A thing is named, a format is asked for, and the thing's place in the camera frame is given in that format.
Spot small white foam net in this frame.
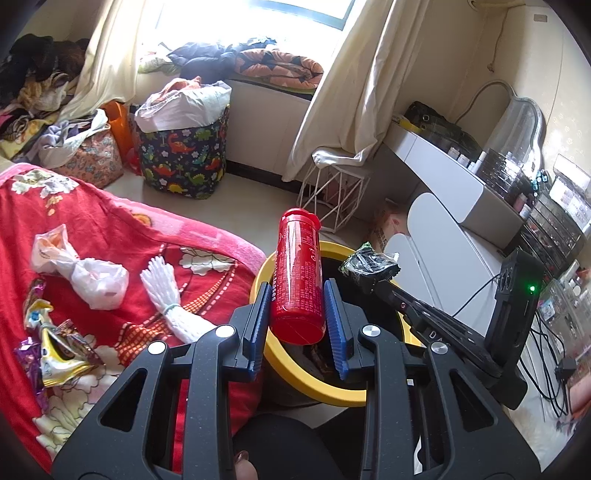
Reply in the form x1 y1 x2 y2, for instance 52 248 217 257
140 257 218 344

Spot white wire stool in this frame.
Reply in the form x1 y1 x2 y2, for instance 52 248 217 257
297 148 373 234

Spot green white cloth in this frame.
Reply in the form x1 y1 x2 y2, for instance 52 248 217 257
139 51 182 75

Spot wavy framed mirror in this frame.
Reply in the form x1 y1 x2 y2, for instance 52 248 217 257
484 93 549 172

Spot dinosaur print laundry basket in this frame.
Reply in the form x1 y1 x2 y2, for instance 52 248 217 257
137 106 230 200

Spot red plastic canister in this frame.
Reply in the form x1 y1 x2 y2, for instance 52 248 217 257
269 208 328 346

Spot yellow white snack wrapper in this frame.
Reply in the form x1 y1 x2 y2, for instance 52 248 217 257
23 299 101 389

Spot dark blue jacket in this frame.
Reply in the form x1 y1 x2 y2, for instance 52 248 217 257
167 41 242 80

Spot dark drawer organizer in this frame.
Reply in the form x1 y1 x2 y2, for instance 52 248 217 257
516 185 588 288

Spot orange navy patterned quilt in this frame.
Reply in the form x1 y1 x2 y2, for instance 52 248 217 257
233 48 325 92

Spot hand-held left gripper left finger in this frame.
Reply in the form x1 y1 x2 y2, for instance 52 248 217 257
51 281 273 480

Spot white air conditioner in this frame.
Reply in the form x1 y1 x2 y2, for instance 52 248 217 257
466 0 523 11

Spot floral fabric bag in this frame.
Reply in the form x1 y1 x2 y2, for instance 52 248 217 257
58 129 125 190

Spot black green snack wrapper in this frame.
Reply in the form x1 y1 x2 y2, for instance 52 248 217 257
339 243 402 296

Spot black cables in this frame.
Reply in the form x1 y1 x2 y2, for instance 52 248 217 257
454 272 580 417

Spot white drawer cabinet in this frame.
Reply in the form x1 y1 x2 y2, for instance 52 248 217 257
385 191 509 325

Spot cream curtain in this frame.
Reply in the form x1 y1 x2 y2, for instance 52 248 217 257
60 0 168 121
281 0 440 182

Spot person's left hand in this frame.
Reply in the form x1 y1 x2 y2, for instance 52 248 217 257
235 450 259 480

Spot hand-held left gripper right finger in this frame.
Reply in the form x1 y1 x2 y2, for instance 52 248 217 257
323 279 543 480

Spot cardboard box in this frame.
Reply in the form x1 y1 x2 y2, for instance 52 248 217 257
367 198 413 256

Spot orange bag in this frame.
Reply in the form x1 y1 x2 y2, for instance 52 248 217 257
100 102 140 175

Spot yellow rimmed black trash bin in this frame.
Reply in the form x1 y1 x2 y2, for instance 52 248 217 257
249 240 426 408

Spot knotted white plastic bag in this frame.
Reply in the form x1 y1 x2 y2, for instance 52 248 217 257
31 224 130 310

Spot purple snack wrapper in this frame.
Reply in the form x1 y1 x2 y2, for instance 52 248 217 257
13 337 51 412

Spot pile of dark clothes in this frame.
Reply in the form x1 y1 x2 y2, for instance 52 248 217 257
0 34 92 160

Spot person's black trouser leg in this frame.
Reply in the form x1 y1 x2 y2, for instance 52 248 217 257
230 412 371 480

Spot white cloth bundle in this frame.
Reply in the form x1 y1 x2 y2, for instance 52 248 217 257
135 80 232 133

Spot red floral blanket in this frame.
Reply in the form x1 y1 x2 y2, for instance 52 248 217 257
0 166 269 472

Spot black bag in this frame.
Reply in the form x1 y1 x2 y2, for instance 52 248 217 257
403 100 482 154

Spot clear cosmetics organizer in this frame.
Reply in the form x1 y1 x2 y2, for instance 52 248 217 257
475 148 542 214

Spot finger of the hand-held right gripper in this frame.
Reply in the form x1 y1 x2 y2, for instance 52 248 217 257
375 281 430 326

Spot white cloth on stool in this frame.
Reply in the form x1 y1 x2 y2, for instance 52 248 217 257
312 146 371 168

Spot black framed window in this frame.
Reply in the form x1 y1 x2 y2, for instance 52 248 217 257
154 0 357 52

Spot white boxes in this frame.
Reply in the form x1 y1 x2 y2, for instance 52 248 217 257
551 154 591 219

